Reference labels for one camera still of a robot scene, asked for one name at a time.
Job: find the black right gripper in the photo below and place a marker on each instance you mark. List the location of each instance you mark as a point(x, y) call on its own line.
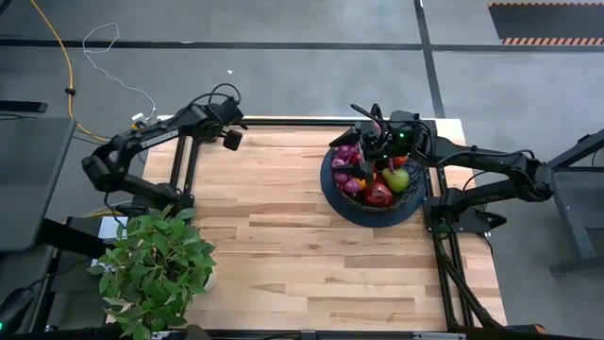
point(396, 134)

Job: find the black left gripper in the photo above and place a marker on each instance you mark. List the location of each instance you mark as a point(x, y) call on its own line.
point(224, 114)

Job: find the purple grape bunch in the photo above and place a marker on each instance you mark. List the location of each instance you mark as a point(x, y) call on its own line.
point(343, 153)

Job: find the yellow orange mango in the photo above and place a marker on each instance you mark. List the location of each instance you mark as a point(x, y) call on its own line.
point(362, 182)

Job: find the red pomegranate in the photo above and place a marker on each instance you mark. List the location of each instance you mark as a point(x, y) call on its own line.
point(378, 195)

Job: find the red apple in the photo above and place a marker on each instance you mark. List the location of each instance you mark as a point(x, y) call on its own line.
point(400, 161)

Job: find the green pear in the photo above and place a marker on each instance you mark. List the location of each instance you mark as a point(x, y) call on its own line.
point(396, 179)

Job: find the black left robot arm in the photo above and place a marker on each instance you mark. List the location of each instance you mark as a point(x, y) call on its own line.
point(156, 134)

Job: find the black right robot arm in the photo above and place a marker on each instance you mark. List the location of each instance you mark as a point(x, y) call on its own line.
point(495, 163)

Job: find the round dark blue mat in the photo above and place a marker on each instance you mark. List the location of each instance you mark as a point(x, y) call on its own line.
point(373, 219)

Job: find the white power adapter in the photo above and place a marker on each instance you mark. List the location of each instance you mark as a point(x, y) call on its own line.
point(139, 116)

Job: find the yellow power plug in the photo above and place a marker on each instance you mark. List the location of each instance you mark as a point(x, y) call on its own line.
point(137, 125)

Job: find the white plant pot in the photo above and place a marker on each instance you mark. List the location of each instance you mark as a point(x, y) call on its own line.
point(211, 281)

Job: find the green leafy potted plant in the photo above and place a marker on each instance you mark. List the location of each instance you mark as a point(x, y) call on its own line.
point(151, 264)

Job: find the white paper sheet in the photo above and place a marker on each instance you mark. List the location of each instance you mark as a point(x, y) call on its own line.
point(111, 229)

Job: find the grey side table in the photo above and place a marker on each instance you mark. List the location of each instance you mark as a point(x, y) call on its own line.
point(28, 179)

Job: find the flat black bar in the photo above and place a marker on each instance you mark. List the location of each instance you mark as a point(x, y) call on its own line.
point(23, 106)

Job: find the grey metal stand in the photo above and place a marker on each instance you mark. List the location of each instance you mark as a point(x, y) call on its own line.
point(580, 198)

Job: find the black hazard striped mat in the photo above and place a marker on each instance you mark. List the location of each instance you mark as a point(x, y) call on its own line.
point(547, 23)

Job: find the black rounded device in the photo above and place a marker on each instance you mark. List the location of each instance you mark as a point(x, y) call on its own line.
point(14, 307)

